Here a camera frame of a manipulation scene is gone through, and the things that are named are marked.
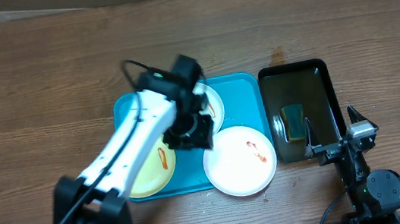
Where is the black water tray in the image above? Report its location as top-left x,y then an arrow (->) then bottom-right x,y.
257,58 -> 347,163

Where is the white plate with sauce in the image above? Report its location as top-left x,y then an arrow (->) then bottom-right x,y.
193,82 -> 225,134

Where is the yellow green sponge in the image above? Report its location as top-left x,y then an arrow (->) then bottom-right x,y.
280,103 -> 305,141

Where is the yellow plate with sauce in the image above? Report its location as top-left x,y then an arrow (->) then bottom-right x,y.
130,137 -> 177,199

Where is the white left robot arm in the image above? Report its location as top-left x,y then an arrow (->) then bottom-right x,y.
53,55 -> 214,224

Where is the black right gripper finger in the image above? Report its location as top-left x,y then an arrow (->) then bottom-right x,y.
304,117 -> 321,158
347,105 -> 367,124

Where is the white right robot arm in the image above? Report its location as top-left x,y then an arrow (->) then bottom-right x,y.
304,106 -> 400,224

